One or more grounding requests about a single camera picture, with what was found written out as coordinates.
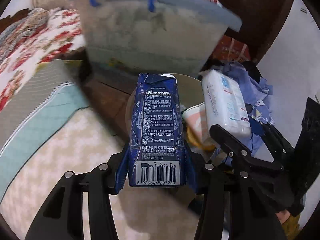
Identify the patchwork quilt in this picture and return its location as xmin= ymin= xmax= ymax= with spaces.
xmin=1 ymin=8 xmax=49 ymax=63

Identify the orange peel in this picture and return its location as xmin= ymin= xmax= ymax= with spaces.
xmin=186 ymin=127 xmax=216 ymax=151

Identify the brown wooden door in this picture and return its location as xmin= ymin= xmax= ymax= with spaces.
xmin=218 ymin=0 xmax=294 ymax=63

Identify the white tissue pack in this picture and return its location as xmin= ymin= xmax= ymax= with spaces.
xmin=201 ymin=70 xmax=251 ymax=139

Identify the blue cloth bag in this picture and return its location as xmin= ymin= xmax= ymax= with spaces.
xmin=212 ymin=61 xmax=276 ymax=167

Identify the red orange gift bag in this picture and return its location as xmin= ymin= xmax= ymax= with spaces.
xmin=212 ymin=35 xmax=251 ymax=63

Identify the clear storage box blue handle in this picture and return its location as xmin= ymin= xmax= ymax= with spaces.
xmin=70 ymin=0 xmax=242 ymax=77

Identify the zigzag patterned blanket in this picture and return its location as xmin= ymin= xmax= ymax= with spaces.
xmin=1 ymin=108 xmax=199 ymax=239

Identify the floral bed sheet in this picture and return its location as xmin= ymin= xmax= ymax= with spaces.
xmin=1 ymin=8 xmax=85 ymax=109

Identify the blue milk carton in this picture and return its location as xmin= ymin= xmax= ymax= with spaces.
xmin=115 ymin=73 xmax=199 ymax=193

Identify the beige trash bin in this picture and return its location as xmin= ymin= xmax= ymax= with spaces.
xmin=125 ymin=73 xmax=208 ymax=156

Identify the person's right hand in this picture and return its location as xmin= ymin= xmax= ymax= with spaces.
xmin=276 ymin=210 xmax=291 ymax=224

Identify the carved wooden headboard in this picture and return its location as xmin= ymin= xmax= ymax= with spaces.
xmin=0 ymin=9 xmax=30 ymax=33

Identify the pink paper cup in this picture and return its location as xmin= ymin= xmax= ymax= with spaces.
xmin=182 ymin=102 xmax=214 ymax=146

